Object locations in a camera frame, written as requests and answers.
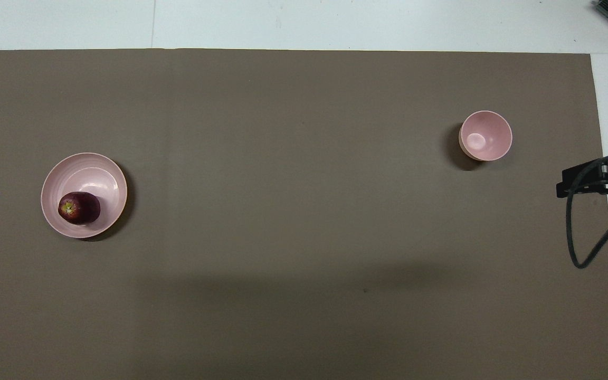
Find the dark red apple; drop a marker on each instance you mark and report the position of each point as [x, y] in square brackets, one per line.
[81, 207]

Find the pink bowl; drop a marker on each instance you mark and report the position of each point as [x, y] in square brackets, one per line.
[486, 136]

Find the pink plate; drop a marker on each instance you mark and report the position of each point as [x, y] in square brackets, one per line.
[90, 177]

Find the brown table mat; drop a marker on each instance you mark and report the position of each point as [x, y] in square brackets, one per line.
[304, 211]

